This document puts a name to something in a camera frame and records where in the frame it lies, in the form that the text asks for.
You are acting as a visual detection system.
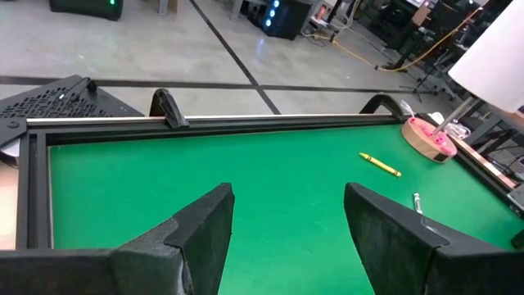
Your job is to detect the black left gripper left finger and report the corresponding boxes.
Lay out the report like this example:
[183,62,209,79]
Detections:
[0,182,237,295]

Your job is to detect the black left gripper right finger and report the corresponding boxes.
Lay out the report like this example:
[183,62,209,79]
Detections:
[343,182,524,295]

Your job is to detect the yellow crayon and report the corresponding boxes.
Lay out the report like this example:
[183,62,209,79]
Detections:
[359,152,403,179]

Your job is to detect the round wooden lamp base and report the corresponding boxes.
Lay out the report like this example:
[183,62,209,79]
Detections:
[400,116,459,165]

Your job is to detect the clear plastic bag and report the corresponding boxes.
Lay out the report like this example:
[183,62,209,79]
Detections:
[429,111,472,140]

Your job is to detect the metal lamp pole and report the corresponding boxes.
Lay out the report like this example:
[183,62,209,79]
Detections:
[432,96,481,136]

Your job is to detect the white cylindrical lamp shade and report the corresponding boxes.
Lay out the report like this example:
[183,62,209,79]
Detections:
[447,0,524,115]

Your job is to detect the black computer blue lights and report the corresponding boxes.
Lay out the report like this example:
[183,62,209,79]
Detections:
[261,0,314,42]

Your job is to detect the black device green light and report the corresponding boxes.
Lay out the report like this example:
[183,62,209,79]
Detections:
[48,0,124,22]

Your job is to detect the silver metal bracket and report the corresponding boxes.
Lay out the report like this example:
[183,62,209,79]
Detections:
[506,184,524,216]

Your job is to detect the black frame bracket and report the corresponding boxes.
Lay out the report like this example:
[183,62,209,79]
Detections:
[149,88,191,130]
[359,93,406,123]

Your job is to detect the yellow floor cable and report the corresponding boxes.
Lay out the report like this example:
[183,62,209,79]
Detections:
[313,4,485,74]

